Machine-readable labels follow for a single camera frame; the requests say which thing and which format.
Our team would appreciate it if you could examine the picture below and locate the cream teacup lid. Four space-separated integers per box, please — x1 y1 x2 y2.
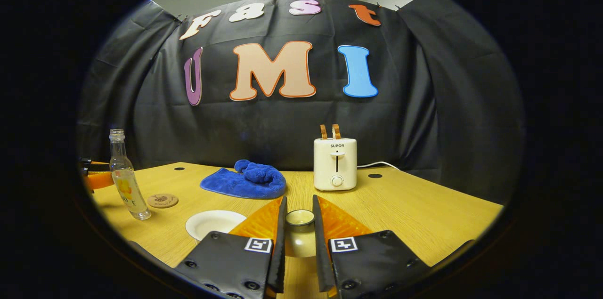
283 209 318 259

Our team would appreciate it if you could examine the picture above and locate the clear water bottle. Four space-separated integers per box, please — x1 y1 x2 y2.
109 129 152 220

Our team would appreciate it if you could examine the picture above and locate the black backdrop cloth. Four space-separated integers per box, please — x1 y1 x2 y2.
77 0 526 205

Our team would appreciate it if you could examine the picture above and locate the white toaster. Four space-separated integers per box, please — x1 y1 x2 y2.
313 137 358 192

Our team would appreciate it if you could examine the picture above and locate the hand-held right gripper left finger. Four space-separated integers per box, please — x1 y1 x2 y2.
174 195 288 299

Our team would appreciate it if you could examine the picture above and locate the cream teacup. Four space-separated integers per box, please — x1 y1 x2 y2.
185 210 247 242

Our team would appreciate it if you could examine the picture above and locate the round wooden coaster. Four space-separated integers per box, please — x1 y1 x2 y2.
147 193 179 209

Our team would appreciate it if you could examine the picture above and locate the blue towel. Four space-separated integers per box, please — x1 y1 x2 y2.
200 159 287 200

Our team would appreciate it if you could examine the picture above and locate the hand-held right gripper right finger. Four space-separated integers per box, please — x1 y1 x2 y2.
312 194 432 299

